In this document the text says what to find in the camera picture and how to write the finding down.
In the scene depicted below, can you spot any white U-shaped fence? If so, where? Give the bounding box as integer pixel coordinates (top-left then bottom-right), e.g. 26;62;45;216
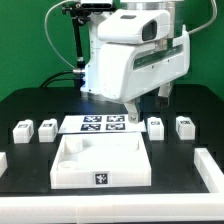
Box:
0;148;224;224

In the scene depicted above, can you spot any white square tabletop part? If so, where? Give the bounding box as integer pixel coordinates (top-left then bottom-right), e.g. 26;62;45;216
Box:
50;132;151;189

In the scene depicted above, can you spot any white sheet with tags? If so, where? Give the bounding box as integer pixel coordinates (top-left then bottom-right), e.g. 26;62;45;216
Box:
59;114;146;134

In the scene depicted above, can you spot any grey cable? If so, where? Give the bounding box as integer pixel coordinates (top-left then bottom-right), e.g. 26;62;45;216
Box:
44;0;78;70

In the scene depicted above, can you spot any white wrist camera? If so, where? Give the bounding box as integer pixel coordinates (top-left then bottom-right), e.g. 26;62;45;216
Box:
98;9;170;44

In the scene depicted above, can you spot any black cable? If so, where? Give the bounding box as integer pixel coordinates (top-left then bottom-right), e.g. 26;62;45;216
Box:
39;69;84;89

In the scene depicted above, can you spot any black camera stand pole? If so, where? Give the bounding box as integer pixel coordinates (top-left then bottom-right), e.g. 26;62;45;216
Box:
62;2;90;78

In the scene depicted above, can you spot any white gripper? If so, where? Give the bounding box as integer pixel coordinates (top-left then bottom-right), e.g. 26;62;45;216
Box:
98;32;190;124

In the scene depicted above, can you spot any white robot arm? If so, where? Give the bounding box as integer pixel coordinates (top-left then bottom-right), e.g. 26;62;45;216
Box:
81;0;190;123

